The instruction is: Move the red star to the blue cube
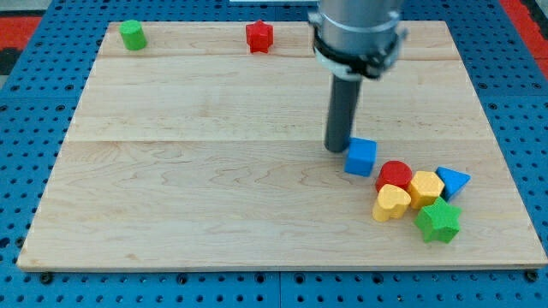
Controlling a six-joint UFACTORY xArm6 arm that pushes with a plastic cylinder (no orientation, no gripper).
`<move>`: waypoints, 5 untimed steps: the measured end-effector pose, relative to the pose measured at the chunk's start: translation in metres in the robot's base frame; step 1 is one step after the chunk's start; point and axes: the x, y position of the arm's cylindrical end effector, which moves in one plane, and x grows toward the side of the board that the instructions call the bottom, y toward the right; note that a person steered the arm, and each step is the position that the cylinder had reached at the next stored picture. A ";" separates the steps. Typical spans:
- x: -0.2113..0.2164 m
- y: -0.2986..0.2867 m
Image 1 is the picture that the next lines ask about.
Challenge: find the blue cube block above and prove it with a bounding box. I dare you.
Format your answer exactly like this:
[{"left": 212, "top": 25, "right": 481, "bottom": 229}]
[{"left": 344, "top": 138, "right": 377, "bottom": 177}]

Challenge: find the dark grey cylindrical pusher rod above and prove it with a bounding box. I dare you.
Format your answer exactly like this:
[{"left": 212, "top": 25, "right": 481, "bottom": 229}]
[{"left": 324, "top": 75, "right": 361, "bottom": 153}]

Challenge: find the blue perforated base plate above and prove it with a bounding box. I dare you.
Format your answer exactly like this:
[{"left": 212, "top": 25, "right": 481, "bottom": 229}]
[{"left": 1, "top": 0, "right": 547, "bottom": 307}]

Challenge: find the green star block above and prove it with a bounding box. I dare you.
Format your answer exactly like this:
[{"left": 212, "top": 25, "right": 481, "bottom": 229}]
[{"left": 414, "top": 197, "right": 462, "bottom": 244}]

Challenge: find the yellow heart block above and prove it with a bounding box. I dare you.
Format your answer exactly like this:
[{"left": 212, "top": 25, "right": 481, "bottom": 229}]
[{"left": 372, "top": 184, "right": 412, "bottom": 222}]

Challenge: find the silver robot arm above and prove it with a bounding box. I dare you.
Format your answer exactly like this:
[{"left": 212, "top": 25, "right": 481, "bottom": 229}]
[{"left": 307, "top": 0, "right": 408, "bottom": 81}]

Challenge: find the yellow hexagon block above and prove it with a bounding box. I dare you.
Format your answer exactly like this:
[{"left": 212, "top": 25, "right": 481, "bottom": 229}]
[{"left": 407, "top": 171, "right": 444, "bottom": 210}]

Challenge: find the wooden board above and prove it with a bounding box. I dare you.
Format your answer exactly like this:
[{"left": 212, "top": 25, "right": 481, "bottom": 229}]
[{"left": 17, "top": 21, "right": 547, "bottom": 272}]

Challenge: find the blue triangle block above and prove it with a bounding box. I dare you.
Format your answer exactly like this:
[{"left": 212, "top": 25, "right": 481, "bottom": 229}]
[{"left": 435, "top": 167, "right": 471, "bottom": 201}]

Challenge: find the green cylinder block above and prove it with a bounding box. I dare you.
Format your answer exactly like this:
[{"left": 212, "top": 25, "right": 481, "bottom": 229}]
[{"left": 119, "top": 20, "right": 147, "bottom": 50}]

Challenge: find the red star block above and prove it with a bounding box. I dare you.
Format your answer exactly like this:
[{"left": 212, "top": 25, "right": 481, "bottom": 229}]
[{"left": 245, "top": 20, "right": 274, "bottom": 53}]

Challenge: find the red cylinder block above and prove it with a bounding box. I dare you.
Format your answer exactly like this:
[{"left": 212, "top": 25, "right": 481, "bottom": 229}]
[{"left": 375, "top": 161, "right": 413, "bottom": 192}]

